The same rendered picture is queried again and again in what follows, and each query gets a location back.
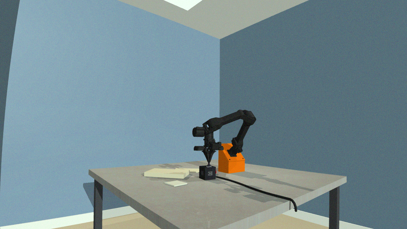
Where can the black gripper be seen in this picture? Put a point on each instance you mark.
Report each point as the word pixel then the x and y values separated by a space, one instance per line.
pixel 208 152

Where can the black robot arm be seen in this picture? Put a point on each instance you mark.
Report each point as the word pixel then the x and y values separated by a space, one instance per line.
pixel 216 123

